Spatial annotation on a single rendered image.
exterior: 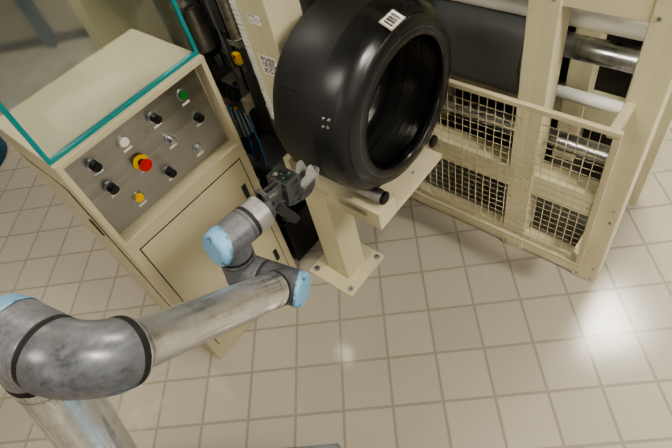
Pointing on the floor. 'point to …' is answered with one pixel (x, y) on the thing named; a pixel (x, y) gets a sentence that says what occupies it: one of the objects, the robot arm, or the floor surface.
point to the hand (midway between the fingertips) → (315, 171)
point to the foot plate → (352, 275)
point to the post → (345, 251)
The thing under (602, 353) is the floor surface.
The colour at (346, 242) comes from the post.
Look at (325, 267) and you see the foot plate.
